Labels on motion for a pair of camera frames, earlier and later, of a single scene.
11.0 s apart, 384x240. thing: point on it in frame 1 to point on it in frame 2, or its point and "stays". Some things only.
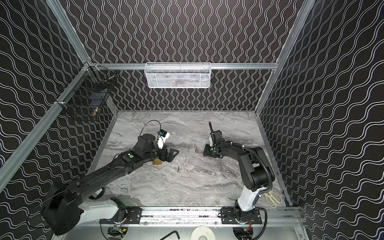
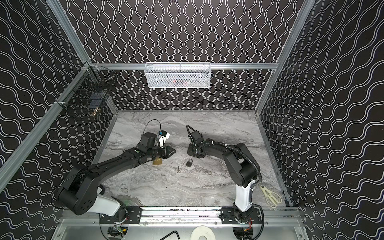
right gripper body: (212, 143) to (195, 149)
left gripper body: (165, 154) stays
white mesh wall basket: (177, 75) stays
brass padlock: (157, 161) stays
